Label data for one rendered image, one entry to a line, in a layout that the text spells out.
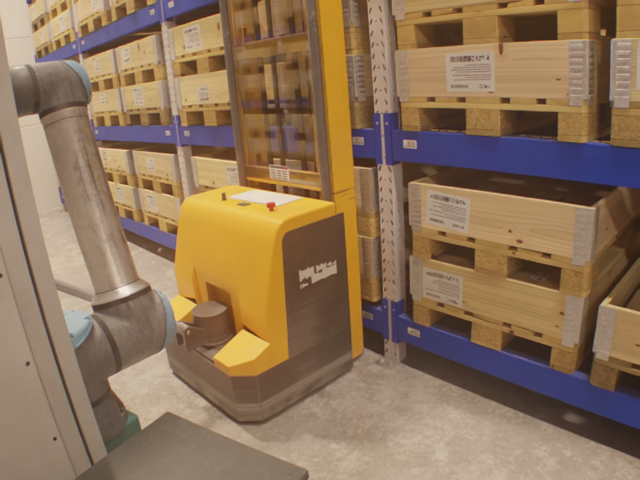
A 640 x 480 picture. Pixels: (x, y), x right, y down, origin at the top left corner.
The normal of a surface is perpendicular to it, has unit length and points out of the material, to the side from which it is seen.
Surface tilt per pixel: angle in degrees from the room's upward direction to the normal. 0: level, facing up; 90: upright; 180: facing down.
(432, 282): 90
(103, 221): 75
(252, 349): 22
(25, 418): 90
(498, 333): 90
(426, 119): 90
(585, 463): 0
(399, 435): 0
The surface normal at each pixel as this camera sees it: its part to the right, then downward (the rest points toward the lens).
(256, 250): -0.73, 0.00
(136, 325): 0.59, -0.17
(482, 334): -0.73, 0.28
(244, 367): -0.04, 0.33
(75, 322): -0.15, -0.91
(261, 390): 0.67, 0.18
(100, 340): 0.56, -0.42
